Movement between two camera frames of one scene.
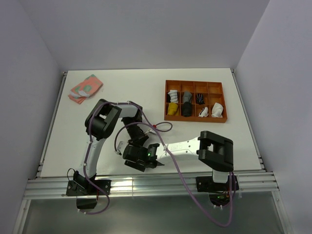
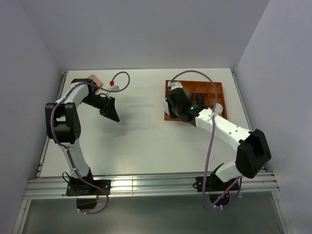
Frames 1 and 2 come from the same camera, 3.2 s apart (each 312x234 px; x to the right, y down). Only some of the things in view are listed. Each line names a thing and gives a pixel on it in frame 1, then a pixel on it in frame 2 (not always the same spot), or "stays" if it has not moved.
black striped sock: x=199 y=98 stays
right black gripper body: x=138 y=165 → x=173 y=110
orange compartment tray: x=194 y=101 stays
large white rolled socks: x=217 y=110 stays
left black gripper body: x=135 y=135 → x=104 y=105
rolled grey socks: x=187 y=96 stays
